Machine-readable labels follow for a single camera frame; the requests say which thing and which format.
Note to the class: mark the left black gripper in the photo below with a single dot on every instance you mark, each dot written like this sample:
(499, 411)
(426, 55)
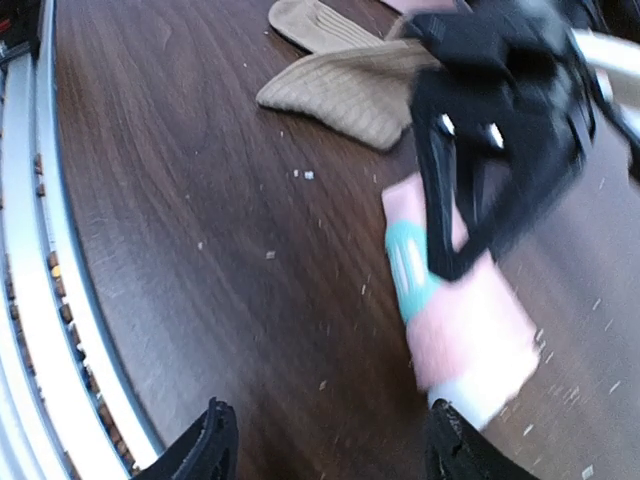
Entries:
(511, 87)

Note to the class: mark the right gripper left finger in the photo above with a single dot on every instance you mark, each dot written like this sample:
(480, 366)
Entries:
(207, 450)

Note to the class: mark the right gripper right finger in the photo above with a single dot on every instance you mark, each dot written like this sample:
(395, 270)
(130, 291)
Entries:
(456, 450)

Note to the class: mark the pink patterned sock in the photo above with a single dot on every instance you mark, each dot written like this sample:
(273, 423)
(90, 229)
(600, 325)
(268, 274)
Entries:
(471, 341)

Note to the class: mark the tan ribbed sock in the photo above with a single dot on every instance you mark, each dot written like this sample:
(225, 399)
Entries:
(350, 80)

